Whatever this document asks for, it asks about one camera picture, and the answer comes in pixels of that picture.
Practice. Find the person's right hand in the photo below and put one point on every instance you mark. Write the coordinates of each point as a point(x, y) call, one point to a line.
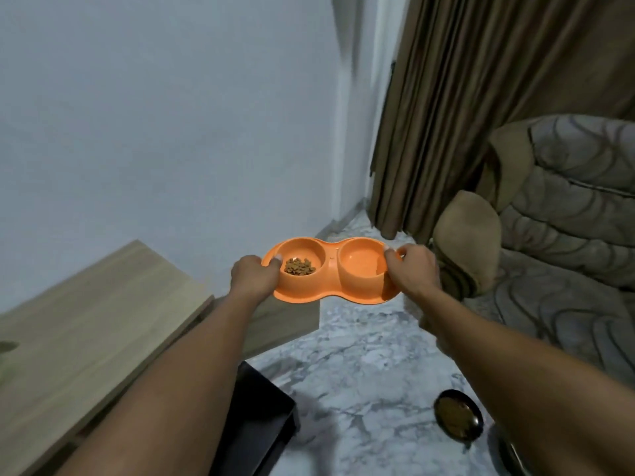
point(414, 272)

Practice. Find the person's left hand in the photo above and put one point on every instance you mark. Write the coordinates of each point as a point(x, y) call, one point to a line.
point(253, 280)

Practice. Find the person's left thumb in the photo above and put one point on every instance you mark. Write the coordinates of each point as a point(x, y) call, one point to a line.
point(271, 260)

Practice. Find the person's right thumb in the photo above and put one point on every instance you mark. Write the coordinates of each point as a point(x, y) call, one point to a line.
point(404, 249)

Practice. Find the orange double pet bowl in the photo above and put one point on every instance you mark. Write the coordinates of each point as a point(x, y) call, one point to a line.
point(330, 272)

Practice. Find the person's left forearm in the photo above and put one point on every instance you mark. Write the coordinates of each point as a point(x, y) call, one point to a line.
point(168, 386)

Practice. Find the person's right forearm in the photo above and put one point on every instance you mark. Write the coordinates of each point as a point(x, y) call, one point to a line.
point(531, 386)

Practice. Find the brown pet kibble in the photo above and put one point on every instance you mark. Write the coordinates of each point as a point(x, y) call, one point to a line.
point(299, 267)

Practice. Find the grey patterned sofa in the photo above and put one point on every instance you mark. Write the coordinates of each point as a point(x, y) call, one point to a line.
point(550, 232)

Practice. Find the brown curtain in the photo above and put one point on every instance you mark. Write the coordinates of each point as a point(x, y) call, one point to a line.
point(476, 99)

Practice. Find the black box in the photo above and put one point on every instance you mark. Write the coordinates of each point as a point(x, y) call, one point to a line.
point(255, 426)

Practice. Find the black round bowl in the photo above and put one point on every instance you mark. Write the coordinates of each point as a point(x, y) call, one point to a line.
point(458, 416)

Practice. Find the light wooden table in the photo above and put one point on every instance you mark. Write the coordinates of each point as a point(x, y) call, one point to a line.
point(94, 342)

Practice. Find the dark round object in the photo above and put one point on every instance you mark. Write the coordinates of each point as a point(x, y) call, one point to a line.
point(511, 453)

